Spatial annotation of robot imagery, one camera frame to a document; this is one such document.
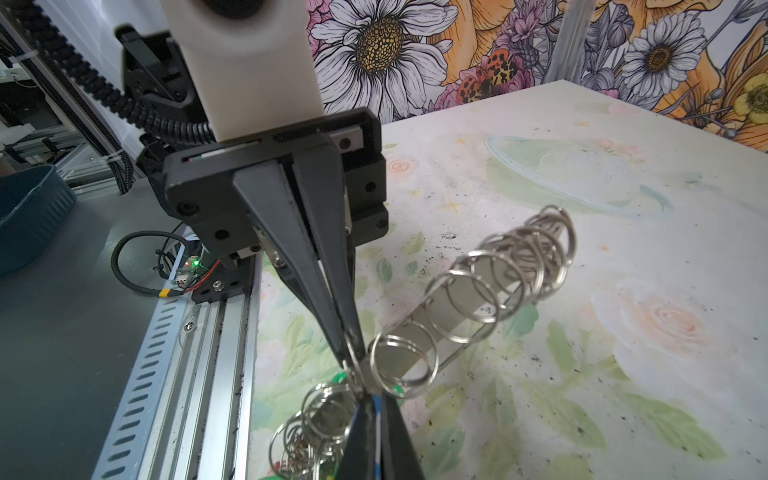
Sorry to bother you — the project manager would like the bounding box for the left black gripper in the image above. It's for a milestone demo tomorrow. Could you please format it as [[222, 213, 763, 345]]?
[[151, 108, 389, 364]]

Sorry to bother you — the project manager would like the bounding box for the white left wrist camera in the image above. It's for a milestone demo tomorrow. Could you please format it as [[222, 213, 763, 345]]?
[[161, 1, 324, 143]]

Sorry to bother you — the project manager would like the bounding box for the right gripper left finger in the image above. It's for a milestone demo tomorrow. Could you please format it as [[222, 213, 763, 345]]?
[[335, 395, 377, 480]]

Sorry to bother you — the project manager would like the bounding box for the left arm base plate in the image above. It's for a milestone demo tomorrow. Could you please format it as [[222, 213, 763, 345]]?
[[191, 256, 258, 304]]

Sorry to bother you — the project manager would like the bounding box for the left black cable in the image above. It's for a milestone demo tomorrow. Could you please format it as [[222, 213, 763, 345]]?
[[11, 0, 216, 146]]

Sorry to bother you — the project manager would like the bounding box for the key with blue tag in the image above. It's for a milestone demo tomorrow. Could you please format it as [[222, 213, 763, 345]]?
[[372, 394, 383, 480]]

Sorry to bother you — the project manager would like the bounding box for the green circuit board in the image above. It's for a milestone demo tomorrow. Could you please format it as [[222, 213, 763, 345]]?
[[174, 255, 207, 289]]

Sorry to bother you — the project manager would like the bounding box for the aluminium front rail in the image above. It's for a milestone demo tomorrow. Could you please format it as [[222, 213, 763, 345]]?
[[138, 260, 263, 479]]

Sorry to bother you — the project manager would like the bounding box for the blue plastic bin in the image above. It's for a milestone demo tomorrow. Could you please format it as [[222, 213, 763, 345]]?
[[1, 165, 76, 276]]

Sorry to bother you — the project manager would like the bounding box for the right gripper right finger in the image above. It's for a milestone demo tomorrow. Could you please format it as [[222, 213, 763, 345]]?
[[381, 395, 425, 480]]

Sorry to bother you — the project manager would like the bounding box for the large metal key ring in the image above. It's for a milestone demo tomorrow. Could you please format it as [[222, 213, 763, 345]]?
[[266, 203, 578, 480]]

